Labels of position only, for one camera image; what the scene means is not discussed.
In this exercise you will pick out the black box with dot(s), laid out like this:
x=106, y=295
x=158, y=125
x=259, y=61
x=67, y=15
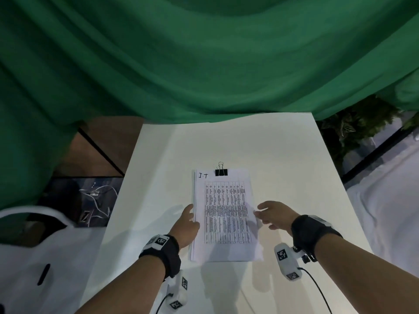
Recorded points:
x=65, y=196

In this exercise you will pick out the black binder clip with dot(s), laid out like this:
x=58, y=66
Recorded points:
x=221, y=172

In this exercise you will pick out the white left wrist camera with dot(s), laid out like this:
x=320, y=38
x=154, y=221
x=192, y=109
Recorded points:
x=178, y=291

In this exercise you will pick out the thin black pole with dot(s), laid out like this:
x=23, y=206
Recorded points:
x=101, y=153

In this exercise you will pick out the person's right thumb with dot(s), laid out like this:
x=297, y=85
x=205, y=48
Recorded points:
x=274, y=226

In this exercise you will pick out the person's left fingers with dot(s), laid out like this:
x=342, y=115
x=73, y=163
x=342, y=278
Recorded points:
x=189, y=211

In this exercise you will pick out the person's left hand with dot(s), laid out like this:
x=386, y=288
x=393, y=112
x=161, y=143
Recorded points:
x=183, y=230

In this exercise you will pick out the person's left forearm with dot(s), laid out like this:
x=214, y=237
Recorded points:
x=127, y=291

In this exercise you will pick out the green cloth backdrop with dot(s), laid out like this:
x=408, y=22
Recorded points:
x=196, y=55

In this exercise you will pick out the person's right hand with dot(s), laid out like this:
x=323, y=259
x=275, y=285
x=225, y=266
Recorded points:
x=278, y=215

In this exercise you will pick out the stack of printed paper sheets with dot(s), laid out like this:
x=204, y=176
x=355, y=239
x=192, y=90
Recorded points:
x=226, y=205

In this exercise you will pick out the white plastic chair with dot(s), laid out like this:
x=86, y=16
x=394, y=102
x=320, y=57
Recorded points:
x=23, y=268

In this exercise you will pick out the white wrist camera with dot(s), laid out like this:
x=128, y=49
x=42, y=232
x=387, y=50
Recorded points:
x=286, y=258
x=178, y=291

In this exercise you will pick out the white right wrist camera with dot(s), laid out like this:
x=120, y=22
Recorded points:
x=286, y=258

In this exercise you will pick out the person's right forearm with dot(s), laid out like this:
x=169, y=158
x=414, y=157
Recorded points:
x=360, y=277

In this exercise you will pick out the white cloth sheet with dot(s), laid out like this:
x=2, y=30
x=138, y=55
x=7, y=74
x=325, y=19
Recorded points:
x=389, y=209

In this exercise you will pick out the green leafy plant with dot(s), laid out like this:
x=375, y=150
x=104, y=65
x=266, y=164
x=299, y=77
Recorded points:
x=356, y=124

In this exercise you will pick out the black metal frame bar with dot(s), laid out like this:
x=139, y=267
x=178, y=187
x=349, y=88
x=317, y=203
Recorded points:
x=376, y=155

